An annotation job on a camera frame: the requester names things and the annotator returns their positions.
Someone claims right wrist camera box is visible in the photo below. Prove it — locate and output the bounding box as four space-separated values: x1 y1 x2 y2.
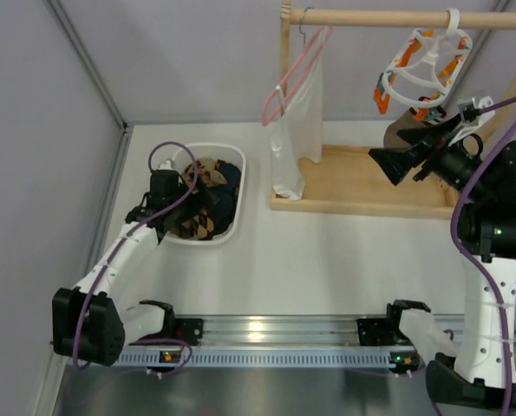
457 95 495 130

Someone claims dark navy ribbed sock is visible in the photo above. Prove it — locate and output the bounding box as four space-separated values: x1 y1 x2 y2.
216 159 241 203

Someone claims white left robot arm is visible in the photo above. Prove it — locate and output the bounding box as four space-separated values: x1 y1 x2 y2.
51 168 212 366

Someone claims wooden clothes rack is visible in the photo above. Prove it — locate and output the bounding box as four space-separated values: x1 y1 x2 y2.
269 2 516 221

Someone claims aluminium mounting rail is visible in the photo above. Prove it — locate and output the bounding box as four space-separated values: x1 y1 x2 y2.
170 314 471 348

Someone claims white sock clip hanger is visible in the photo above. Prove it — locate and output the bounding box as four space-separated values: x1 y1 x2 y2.
373 8 474 120

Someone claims pink wire hanger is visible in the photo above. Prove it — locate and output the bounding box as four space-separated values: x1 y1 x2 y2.
261 26 333 127

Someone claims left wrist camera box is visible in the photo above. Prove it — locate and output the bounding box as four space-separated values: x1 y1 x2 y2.
157 159 175 171

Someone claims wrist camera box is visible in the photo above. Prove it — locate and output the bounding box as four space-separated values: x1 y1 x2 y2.
157 159 175 171
457 95 495 130

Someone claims white hanging cloth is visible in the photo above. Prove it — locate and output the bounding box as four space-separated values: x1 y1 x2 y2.
270 55 324 201

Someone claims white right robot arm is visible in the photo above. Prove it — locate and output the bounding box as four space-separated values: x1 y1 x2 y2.
369 117 516 415

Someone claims grey slotted cable duct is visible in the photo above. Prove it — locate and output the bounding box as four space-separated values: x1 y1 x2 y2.
114 348 421 372

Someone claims brown argyle sock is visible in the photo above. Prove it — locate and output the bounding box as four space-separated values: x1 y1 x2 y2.
171 210 216 240

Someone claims white perforated plastic basket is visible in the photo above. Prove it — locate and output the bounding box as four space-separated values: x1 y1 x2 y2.
165 143 246 246

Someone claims beige orange argyle sock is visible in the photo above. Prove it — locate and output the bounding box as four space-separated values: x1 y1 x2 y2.
193 158 228 193

